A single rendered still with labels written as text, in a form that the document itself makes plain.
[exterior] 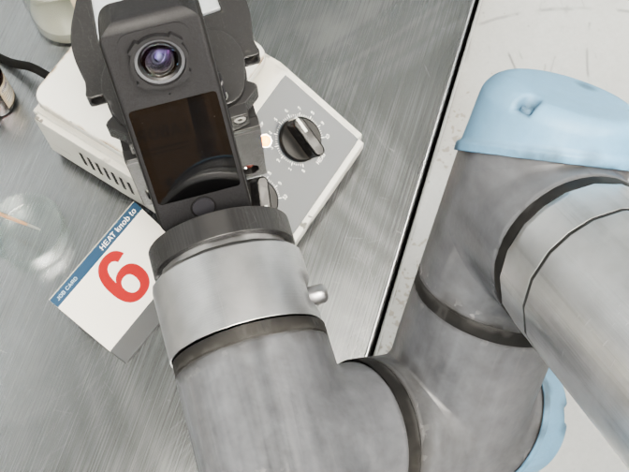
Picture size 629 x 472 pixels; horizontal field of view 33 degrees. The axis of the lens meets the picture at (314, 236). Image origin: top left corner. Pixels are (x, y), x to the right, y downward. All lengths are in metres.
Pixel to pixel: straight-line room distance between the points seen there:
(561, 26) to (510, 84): 0.41
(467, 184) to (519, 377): 0.10
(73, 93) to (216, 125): 0.28
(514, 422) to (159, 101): 0.22
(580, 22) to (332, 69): 0.20
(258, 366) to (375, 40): 0.43
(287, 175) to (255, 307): 0.28
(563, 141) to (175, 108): 0.17
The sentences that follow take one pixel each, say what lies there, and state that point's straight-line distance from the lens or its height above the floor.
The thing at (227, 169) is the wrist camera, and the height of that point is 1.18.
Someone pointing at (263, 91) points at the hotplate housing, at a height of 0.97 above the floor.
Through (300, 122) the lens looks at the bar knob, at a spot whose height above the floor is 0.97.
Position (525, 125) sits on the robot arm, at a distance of 0.44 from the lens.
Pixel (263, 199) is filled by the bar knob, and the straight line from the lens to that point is 0.71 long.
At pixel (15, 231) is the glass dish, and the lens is 0.80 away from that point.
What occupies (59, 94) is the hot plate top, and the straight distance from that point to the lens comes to 0.74.
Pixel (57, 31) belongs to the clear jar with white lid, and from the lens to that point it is 0.84.
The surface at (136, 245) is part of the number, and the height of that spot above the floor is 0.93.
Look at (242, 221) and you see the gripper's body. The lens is 0.49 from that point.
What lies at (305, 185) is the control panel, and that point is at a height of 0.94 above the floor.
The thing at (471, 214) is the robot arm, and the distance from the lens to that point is 0.46.
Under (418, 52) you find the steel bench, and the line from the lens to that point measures 0.84.
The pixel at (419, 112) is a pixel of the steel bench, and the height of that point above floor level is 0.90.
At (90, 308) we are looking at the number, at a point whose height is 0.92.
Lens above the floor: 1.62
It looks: 70 degrees down
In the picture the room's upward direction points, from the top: 2 degrees counter-clockwise
